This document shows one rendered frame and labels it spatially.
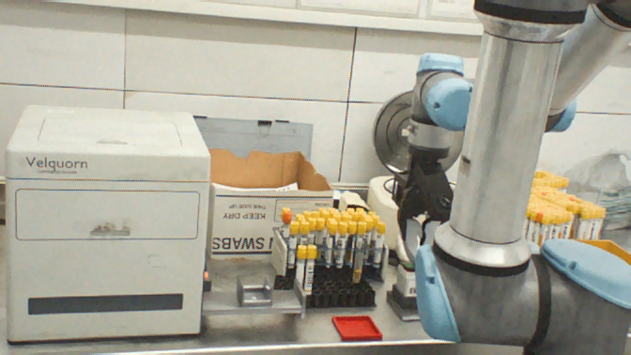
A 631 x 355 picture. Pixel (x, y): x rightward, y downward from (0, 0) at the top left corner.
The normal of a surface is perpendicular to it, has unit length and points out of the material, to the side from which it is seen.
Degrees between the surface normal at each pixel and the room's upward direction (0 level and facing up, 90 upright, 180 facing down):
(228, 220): 90
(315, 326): 0
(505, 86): 95
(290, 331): 0
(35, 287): 90
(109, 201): 90
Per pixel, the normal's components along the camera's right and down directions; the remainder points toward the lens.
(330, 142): 0.25, 0.30
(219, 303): 0.10, -0.95
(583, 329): 0.00, 0.37
